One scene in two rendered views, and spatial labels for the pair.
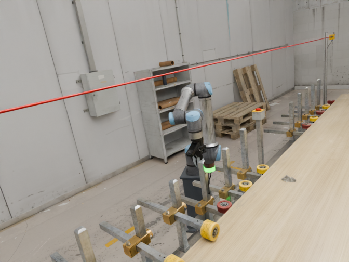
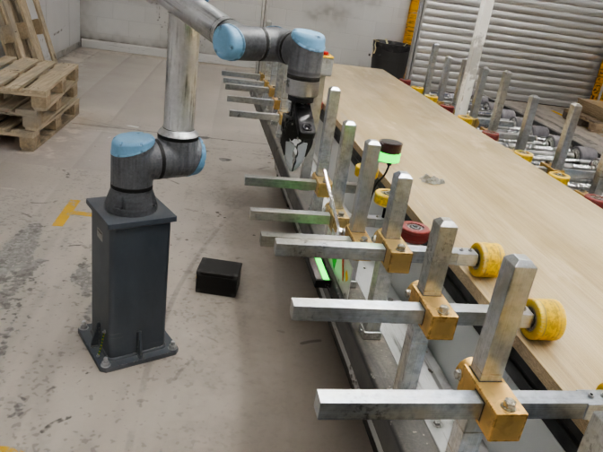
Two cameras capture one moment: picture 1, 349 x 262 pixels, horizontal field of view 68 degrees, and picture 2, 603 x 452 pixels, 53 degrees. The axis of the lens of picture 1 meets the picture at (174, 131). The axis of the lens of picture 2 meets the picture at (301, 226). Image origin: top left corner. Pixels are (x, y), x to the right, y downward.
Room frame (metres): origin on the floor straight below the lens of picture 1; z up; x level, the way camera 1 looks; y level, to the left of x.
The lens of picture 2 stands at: (0.64, 1.21, 1.50)
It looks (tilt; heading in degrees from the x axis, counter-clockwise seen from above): 23 degrees down; 304
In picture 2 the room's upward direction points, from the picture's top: 8 degrees clockwise
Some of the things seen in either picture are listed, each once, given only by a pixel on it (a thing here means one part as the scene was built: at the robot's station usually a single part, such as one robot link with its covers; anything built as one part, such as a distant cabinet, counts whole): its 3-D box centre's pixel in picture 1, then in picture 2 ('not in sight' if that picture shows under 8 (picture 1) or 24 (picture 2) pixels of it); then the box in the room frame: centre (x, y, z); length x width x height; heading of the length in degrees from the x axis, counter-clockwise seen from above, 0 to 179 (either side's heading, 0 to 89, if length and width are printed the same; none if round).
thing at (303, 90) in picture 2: (195, 134); (301, 87); (1.60, -0.13, 1.20); 0.10 x 0.09 x 0.05; 47
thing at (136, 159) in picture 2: (193, 153); (135, 159); (2.30, -0.15, 0.79); 0.17 x 0.15 x 0.18; 75
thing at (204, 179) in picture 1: (206, 197); (357, 225); (1.35, -0.13, 0.88); 0.03 x 0.03 x 0.48; 46
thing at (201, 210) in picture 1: (205, 205); (358, 241); (1.33, -0.11, 0.85); 0.13 x 0.06 x 0.05; 136
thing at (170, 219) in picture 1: (175, 212); (391, 249); (1.15, 0.06, 0.95); 0.13 x 0.06 x 0.05; 136
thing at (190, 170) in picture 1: (194, 166); (131, 195); (2.30, -0.14, 0.65); 0.19 x 0.19 x 0.10
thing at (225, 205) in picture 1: (225, 212); (411, 244); (1.22, -0.21, 0.85); 0.08 x 0.08 x 0.11
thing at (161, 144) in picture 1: (169, 111); not in sight; (4.45, 0.04, 0.78); 0.90 x 0.45 x 1.55; 132
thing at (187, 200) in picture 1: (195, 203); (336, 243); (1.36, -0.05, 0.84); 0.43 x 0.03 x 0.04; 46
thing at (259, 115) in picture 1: (258, 115); (321, 65); (1.90, -0.66, 1.18); 0.07 x 0.07 x 0.08; 46
